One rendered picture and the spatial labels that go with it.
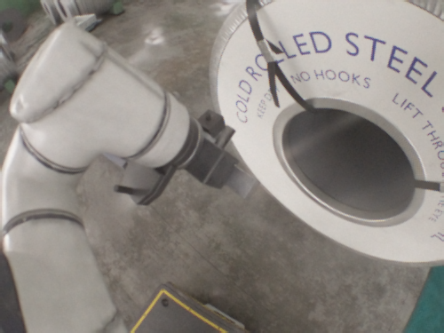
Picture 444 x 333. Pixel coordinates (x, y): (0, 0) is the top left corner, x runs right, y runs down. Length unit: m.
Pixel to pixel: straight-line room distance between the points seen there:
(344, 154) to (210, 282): 1.04
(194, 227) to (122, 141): 1.29
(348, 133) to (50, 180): 1.20
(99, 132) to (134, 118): 0.03
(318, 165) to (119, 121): 0.93
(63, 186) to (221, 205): 1.31
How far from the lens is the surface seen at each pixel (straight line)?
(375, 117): 0.57
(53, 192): 0.21
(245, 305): 1.40
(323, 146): 1.08
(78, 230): 0.20
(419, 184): 0.67
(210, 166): 0.26
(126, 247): 1.59
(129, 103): 0.18
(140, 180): 0.28
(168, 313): 1.13
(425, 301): 2.00
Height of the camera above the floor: 1.39
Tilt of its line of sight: 61 degrees down
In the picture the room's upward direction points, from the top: 9 degrees counter-clockwise
